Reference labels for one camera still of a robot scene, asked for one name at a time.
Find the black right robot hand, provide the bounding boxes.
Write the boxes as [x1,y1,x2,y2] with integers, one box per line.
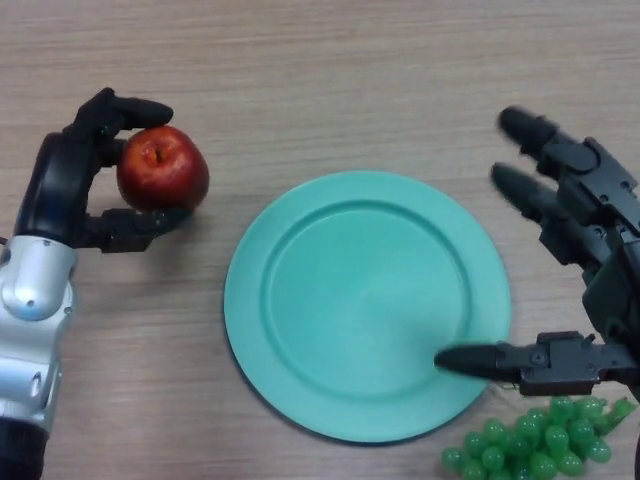
[433,104,640,401]

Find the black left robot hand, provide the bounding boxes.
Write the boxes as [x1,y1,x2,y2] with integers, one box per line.
[12,87,194,255]

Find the red apple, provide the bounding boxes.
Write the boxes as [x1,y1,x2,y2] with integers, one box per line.
[116,125,210,212]

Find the green round plate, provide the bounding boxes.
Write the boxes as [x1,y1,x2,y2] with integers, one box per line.
[223,170,512,445]

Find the green grape bunch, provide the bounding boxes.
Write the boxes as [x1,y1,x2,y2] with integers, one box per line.
[441,394,639,480]

